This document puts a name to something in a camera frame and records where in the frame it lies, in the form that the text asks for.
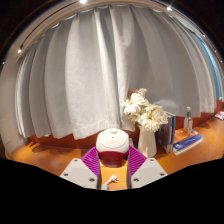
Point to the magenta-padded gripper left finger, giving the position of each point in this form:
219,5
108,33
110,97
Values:
80,171

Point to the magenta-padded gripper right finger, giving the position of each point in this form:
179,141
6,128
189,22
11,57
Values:
148,170

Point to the white power plug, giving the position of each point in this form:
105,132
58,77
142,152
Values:
112,179

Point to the blue upright book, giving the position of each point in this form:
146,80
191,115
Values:
173,133

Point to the blue flat book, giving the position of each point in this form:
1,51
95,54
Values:
188,142

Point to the white flower bouquet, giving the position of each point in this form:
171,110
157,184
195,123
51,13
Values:
145,111

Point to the orange flat book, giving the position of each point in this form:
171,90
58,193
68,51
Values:
183,135

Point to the white ceramic vase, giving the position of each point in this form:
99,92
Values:
147,145

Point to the white curtain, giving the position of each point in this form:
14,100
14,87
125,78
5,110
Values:
93,66

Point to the pale flat book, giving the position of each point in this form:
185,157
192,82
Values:
188,147

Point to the clear bottle with green label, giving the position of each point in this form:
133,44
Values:
188,123

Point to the dark upright book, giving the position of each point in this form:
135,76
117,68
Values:
165,135

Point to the red book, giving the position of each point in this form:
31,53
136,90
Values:
220,115

